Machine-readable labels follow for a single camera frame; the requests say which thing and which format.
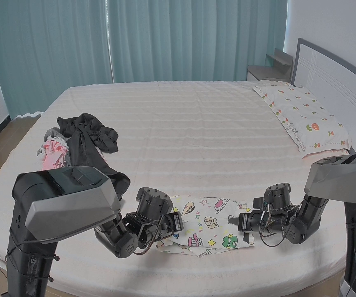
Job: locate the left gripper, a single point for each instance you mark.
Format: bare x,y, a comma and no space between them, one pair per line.
178,223

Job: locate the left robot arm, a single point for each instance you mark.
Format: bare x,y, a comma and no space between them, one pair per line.
66,203

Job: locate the blue-green curtain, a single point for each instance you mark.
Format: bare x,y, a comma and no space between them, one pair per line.
196,26
51,42

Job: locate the white printed pyjama top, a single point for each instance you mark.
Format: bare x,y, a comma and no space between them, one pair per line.
209,224

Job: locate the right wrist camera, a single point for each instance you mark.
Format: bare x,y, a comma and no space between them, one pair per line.
258,203

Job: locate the white printed pillow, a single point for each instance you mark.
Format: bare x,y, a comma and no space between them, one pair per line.
304,119

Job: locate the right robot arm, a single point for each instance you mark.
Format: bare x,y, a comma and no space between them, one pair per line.
335,178

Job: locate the pile of clothes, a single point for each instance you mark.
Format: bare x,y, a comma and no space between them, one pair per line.
82,141

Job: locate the bed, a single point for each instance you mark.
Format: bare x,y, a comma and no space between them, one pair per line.
196,135

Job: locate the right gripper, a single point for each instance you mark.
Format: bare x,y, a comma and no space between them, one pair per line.
243,223

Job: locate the grey bedside table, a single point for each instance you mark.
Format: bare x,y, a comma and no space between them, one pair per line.
267,71

